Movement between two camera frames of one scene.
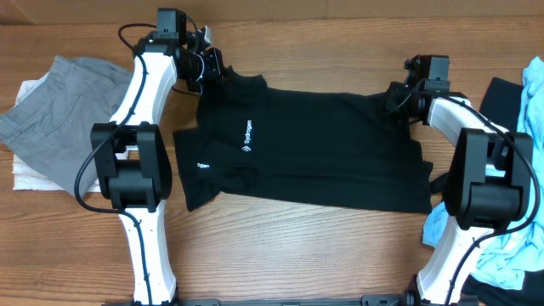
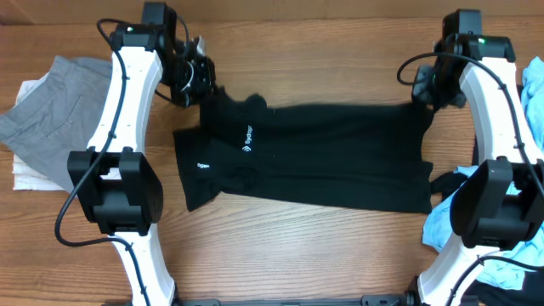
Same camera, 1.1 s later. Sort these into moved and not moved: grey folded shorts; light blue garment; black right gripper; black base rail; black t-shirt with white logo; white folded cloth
Moved: black right gripper; black t-shirt with white logo
Not moved: light blue garment; black base rail; grey folded shorts; white folded cloth
